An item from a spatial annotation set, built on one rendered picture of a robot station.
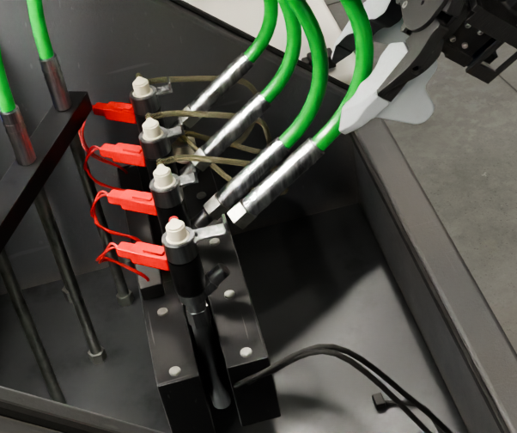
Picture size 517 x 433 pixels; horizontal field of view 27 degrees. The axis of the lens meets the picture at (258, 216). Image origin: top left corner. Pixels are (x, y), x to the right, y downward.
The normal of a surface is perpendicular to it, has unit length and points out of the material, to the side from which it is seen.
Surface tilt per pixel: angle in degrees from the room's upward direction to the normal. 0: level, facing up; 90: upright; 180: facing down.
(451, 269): 0
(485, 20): 103
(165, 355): 0
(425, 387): 0
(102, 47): 90
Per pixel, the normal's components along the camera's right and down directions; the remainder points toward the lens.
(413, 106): 0.18, 0.62
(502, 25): 0.04, 0.79
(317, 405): -0.15, -0.77
